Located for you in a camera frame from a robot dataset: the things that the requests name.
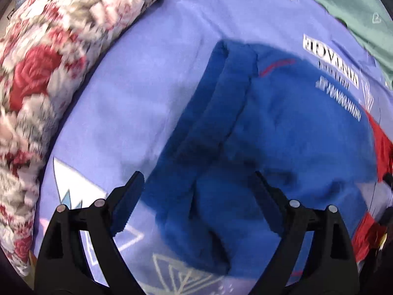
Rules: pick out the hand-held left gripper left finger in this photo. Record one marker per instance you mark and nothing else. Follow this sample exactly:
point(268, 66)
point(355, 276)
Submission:
point(128, 202)

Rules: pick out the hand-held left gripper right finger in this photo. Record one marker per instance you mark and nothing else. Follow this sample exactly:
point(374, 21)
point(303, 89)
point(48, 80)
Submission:
point(272, 206)

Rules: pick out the blue pants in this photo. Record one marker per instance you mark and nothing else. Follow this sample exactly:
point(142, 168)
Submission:
point(276, 135)

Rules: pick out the purple printed bedsheet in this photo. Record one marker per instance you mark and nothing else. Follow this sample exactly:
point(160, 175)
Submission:
point(138, 83)

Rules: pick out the red cloth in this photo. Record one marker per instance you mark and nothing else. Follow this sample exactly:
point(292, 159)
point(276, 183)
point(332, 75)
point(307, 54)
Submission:
point(382, 147)

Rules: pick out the red floral blanket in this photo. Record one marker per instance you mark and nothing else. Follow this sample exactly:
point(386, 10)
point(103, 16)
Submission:
point(46, 67)

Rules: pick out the green printed cloth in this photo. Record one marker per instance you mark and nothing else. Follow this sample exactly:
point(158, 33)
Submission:
point(347, 3)

